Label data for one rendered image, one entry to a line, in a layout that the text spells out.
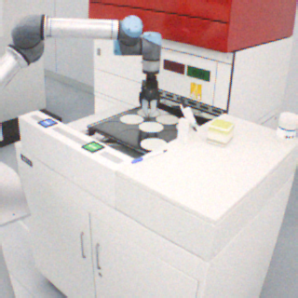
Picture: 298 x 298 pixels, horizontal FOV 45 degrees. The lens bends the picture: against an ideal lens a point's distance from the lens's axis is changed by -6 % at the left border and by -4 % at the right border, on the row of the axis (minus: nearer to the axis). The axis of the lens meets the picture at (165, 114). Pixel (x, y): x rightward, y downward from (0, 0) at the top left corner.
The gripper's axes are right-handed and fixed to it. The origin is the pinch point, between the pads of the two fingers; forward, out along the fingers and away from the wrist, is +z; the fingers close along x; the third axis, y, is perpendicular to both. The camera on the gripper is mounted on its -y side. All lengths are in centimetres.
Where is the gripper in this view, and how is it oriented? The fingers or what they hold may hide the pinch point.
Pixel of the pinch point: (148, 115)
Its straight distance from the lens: 159.3
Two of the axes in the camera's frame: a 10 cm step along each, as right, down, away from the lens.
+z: -0.6, 9.2, 3.9
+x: -10.0, -0.4, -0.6
